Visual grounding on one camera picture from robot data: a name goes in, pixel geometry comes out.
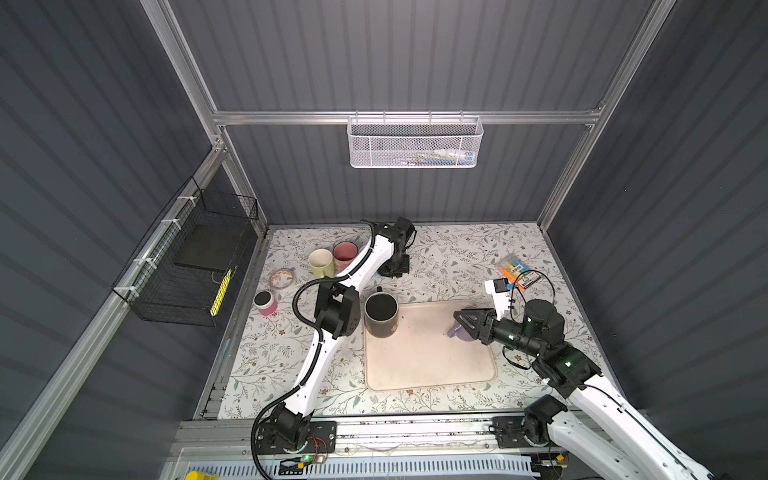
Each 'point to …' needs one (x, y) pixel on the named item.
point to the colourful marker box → (518, 273)
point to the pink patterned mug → (344, 252)
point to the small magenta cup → (265, 302)
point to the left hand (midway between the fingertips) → (397, 273)
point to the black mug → (381, 312)
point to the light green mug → (321, 263)
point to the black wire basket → (183, 270)
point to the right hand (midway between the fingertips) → (462, 317)
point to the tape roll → (282, 278)
